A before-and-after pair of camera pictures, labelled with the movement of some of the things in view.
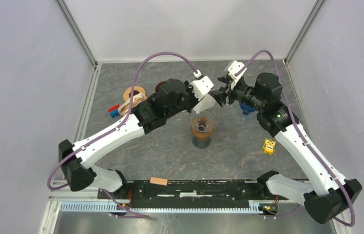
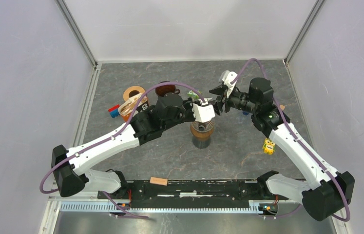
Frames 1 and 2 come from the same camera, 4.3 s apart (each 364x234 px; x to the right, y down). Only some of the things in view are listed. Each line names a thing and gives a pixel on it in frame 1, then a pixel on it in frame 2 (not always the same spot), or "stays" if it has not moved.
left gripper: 189,88 to 189,105
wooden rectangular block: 159,181 stays
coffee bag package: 124,108 stays
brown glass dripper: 162,87 stays
